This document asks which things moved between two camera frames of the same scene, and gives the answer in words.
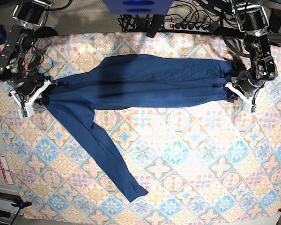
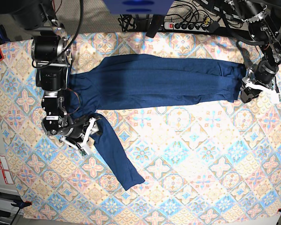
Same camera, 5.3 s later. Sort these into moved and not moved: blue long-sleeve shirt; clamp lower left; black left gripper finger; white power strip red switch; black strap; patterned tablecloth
Moved: blue long-sleeve shirt; black left gripper finger
Not moved: clamp lower left; patterned tablecloth; black strap; white power strip red switch
